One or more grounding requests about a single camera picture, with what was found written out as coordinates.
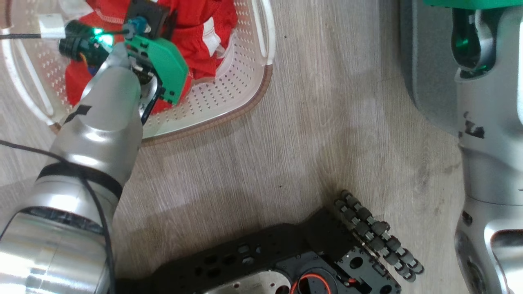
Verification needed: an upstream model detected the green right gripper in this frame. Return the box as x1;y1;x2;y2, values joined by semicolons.
423;0;523;10

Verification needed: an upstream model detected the red and white garment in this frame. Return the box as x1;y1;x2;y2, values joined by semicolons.
65;0;238;115

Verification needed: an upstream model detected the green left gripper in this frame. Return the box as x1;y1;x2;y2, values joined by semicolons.
124;35;190;105

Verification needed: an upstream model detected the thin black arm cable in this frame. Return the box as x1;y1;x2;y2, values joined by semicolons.
0;140;116;294

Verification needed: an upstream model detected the grey fabric sofa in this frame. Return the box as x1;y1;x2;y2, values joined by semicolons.
400;0;462;135

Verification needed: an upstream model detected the orange cable loop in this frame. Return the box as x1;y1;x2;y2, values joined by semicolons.
290;273;332;294

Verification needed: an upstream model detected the black roller omni wheel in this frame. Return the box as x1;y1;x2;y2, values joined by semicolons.
334;190;425;283

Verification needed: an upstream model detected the cream perforated laundry basket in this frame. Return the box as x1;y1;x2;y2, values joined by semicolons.
0;0;276;147

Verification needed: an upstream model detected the black braided cable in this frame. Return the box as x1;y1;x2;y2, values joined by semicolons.
0;29;130;40

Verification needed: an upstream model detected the white cable tag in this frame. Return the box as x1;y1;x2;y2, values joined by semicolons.
38;14;67;40

